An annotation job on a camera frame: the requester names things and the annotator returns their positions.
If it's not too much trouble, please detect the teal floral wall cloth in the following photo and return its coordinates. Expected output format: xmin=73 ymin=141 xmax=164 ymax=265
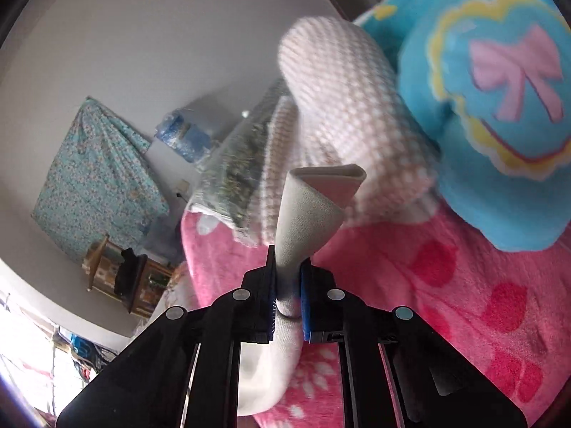
xmin=31 ymin=96 xmax=170 ymax=261

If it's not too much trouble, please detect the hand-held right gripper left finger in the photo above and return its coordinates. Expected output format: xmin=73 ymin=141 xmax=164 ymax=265
xmin=56 ymin=245 xmax=275 ymax=428

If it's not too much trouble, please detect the wooden chair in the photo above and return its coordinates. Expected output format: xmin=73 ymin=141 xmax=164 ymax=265
xmin=81 ymin=234 xmax=175 ymax=317

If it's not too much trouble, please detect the pink white waffle blanket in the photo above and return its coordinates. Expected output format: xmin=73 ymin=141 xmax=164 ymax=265
xmin=259 ymin=17 xmax=442 ymax=248

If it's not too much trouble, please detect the pink floral blanket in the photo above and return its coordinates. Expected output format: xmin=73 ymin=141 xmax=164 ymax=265
xmin=181 ymin=196 xmax=571 ymax=428

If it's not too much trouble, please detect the black bag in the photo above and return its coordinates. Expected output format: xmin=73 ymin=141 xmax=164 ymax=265
xmin=113 ymin=247 xmax=148 ymax=297

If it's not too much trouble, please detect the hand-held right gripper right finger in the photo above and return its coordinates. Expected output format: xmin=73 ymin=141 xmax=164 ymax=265
xmin=300 ymin=261 xmax=529 ymax=428

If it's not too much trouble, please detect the beige coat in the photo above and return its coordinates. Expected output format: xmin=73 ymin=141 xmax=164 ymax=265
xmin=238 ymin=166 xmax=367 ymax=415

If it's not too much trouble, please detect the blue cartoon blanket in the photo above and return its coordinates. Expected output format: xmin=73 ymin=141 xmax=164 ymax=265
xmin=357 ymin=0 xmax=571 ymax=253

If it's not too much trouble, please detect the blue water bottle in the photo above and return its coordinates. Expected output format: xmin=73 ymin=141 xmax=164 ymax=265
xmin=154 ymin=108 xmax=212 ymax=163

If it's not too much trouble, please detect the pile of clothes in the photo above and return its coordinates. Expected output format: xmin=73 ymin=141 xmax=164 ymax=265
xmin=54 ymin=325 xmax=117 ymax=379

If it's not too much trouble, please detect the green floral lace pillow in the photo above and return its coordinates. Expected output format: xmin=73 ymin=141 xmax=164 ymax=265
xmin=187 ymin=78 xmax=290 ymax=233

